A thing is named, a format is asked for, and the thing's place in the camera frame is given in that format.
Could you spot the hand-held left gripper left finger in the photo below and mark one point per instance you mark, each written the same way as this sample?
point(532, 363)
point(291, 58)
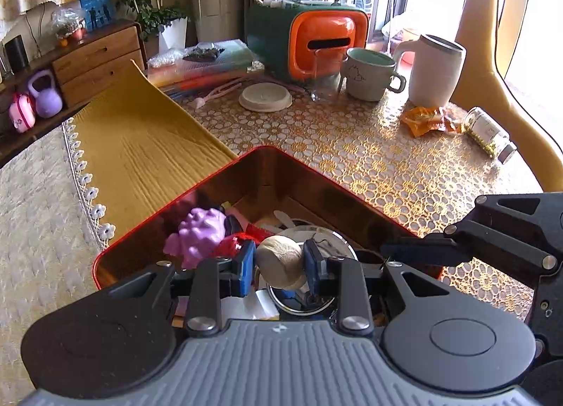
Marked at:
point(246, 269)

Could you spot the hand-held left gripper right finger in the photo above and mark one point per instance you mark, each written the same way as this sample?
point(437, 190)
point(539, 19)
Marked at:
point(313, 269)

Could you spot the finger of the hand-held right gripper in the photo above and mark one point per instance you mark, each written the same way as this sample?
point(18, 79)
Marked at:
point(418, 249)

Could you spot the cream ball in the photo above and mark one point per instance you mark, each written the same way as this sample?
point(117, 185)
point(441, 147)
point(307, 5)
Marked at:
point(281, 260)

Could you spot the white sunglasses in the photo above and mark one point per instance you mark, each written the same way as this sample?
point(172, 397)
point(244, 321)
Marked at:
point(281, 217)

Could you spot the purple toy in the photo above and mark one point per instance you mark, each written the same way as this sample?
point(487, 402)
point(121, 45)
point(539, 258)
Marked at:
point(198, 230)

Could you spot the red tin box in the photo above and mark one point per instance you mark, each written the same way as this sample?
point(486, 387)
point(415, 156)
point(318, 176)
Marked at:
point(308, 177)

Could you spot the orange snack wrapper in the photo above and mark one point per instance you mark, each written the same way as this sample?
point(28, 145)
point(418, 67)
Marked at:
point(429, 120)

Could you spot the small glass jar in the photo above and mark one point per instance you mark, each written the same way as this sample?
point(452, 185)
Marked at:
point(488, 133)

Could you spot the tan chair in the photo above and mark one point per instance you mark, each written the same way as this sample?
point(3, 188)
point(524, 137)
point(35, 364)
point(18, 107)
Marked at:
point(528, 133)

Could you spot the yellow table mat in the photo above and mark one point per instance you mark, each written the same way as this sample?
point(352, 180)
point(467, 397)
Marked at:
point(140, 146)

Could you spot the cream round lid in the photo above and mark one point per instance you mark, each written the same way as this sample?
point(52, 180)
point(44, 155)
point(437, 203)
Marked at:
point(265, 98)

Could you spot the tall white mug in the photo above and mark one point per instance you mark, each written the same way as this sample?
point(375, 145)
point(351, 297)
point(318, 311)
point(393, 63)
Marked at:
point(433, 71)

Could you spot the green mug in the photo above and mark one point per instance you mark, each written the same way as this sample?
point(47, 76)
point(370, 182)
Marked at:
point(367, 78)

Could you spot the pink plastic spoon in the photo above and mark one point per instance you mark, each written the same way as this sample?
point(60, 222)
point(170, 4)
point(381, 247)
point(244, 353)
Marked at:
point(220, 91)

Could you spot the clear glass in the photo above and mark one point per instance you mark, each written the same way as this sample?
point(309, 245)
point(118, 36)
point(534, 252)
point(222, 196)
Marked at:
point(325, 84)

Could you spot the stack of books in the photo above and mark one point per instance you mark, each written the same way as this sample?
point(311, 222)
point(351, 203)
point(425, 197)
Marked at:
point(211, 69)

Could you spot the white lace tablecloth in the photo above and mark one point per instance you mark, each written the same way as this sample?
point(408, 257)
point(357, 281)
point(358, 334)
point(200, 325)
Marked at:
point(39, 234)

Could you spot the orange green tissue box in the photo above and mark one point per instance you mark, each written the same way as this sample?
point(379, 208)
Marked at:
point(268, 40)

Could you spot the wooden television cabinet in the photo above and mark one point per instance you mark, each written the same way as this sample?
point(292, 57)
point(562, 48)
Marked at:
point(96, 62)

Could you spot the purple kettlebell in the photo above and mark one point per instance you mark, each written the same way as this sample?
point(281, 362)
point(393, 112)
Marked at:
point(46, 100)

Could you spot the pink toy case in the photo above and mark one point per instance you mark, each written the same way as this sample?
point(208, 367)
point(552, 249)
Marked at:
point(22, 113)

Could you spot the clear plastic bag with fruit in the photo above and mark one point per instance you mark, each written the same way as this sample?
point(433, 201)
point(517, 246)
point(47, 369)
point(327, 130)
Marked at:
point(68, 27)

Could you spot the black speaker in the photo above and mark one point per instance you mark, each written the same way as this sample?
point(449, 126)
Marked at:
point(16, 54)

